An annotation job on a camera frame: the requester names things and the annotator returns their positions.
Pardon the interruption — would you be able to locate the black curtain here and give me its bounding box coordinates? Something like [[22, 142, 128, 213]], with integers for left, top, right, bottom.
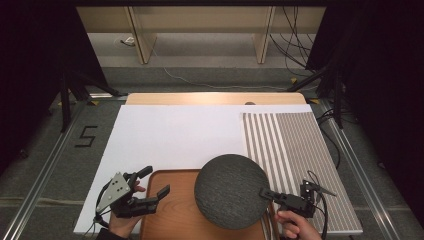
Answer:
[[0, 0, 108, 174], [305, 0, 424, 214]]

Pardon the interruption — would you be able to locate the black tripod stand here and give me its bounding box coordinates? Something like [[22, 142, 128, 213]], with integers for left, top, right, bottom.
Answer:
[[287, 64, 345, 130], [59, 71, 128, 134]]

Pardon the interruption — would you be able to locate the aluminium floor rail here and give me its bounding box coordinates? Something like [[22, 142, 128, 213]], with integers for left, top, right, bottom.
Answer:
[[1, 99, 92, 240], [318, 99, 399, 240]]

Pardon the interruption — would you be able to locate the wooden serving tray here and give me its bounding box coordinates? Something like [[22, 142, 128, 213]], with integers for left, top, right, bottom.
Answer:
[[139, 168, 280, 240]]

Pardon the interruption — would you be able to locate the black floor cable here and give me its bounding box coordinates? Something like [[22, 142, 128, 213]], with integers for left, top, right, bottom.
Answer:
[[316, 108, 342, 169]]

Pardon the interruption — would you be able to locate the person's right hand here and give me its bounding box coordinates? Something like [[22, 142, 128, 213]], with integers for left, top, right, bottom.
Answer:
[[274, 209, 324, 240]]

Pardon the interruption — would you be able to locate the person's left hand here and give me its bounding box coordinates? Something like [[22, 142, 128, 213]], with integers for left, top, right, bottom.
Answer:
[[108, 179, 147, 240]]

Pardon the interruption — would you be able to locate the beige desk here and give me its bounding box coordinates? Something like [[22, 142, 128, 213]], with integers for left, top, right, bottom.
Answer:
[[75, 5, 327, 65]]

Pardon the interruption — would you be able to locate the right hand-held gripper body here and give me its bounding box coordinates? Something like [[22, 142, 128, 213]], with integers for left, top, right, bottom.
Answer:
[[273, 179, 338, 219]]

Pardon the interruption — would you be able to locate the striped beige placemat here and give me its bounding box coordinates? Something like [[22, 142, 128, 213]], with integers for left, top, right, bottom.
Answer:
[[241, 112, 364, 236]]

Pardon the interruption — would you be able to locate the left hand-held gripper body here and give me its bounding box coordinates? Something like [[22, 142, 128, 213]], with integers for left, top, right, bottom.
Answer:
[[95, 171, 159, 219]]

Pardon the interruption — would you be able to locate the white table sheet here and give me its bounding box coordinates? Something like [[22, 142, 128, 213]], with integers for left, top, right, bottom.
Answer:
[[73, 104, 314, 234]]

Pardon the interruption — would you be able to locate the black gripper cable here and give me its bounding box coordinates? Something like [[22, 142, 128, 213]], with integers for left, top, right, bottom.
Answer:
[[88, 184, 112, 237], [306, 169, 330, 240]]

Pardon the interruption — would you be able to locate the white floor cable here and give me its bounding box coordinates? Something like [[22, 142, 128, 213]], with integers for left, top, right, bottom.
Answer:
[[151, 46, 291, 92]]

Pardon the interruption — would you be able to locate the black textured round plate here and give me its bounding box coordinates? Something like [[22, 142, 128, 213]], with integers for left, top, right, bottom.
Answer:
[[194, 153, 272, 230]]

